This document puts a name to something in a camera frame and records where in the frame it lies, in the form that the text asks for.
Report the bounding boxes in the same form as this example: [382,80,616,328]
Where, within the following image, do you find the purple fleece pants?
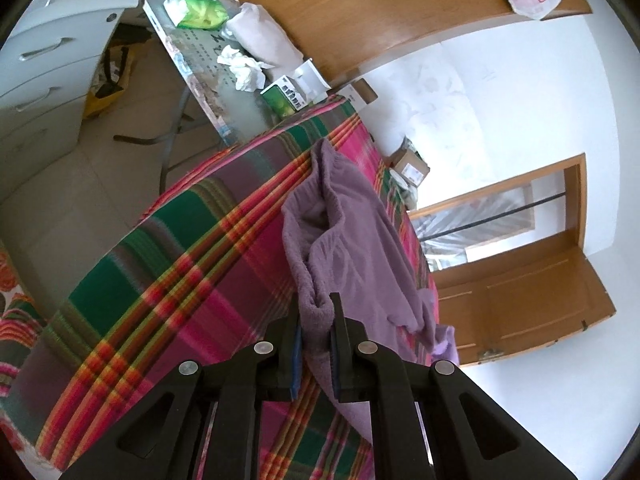
[281,138,460,446]

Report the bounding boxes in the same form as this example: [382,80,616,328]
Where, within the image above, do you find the folded grey cloth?
[227,2,304,83]

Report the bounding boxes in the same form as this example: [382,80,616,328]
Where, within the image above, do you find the white open box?
[292,59,331,103]

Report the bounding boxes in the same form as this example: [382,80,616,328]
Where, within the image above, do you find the white drawer cabinet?
[0,0,139,171]

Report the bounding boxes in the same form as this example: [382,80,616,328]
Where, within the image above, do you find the yellow bag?
[85,45,139,119]

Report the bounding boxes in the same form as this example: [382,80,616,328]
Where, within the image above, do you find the wooden wardrobe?
[200,0,593,91]

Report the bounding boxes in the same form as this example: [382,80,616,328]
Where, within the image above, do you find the green tissue packet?
[164,0,232,31]

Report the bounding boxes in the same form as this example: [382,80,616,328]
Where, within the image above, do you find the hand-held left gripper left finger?
[60,305,303,480]

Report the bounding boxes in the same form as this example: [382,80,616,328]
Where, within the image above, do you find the small open cardboard box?
[345,79,379,113]

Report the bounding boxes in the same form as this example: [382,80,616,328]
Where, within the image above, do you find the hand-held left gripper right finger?
[327,292,576,480]

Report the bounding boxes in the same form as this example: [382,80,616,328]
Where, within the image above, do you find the white crumpled plastic bag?
[392,170,419,207]

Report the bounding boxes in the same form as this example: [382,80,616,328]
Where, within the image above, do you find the glass-top folding table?
[112,0,331,183]

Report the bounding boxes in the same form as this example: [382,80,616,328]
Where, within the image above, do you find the plaid blanket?
[0,95,441,480]

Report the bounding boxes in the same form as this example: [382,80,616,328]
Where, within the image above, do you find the wooden door frame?
[407,154,588,273]

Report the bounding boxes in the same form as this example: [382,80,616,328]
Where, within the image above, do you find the brown cardboard box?
[387,137,431,186]

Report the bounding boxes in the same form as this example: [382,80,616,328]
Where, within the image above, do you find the green carton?
[260,75,307,119]

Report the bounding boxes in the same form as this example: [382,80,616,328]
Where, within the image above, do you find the wooden door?
[435,232,616,367]

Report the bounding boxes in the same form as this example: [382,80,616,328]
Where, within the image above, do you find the crumpled white tissues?
[217,45,271,93]

